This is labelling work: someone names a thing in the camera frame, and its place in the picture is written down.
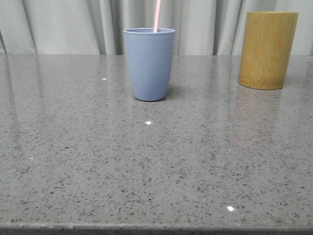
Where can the blue plastic cup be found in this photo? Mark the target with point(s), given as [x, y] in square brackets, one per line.
[149, 57]

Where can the bamboo wooden cup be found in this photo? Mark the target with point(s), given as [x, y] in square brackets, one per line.
[266, 49]

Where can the grey-white curtain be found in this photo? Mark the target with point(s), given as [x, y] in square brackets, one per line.
[203, 27]

